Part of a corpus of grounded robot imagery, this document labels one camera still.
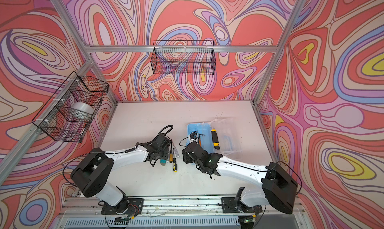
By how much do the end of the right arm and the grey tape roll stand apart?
0.53 meters

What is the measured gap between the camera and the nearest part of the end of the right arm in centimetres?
58

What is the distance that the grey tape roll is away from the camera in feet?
2.35
